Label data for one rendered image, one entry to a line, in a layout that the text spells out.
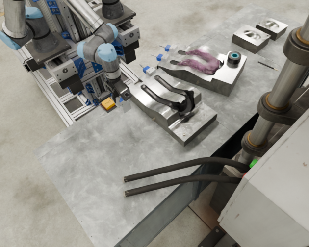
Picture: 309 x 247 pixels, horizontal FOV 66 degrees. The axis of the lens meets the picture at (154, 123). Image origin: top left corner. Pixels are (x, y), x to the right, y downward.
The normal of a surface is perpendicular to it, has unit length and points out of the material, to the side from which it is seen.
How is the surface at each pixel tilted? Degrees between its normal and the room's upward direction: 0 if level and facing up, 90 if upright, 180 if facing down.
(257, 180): 0
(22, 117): 0
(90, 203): 0
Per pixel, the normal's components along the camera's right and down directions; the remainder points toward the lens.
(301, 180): -0.07, -0.56
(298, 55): -0.65, 0.65
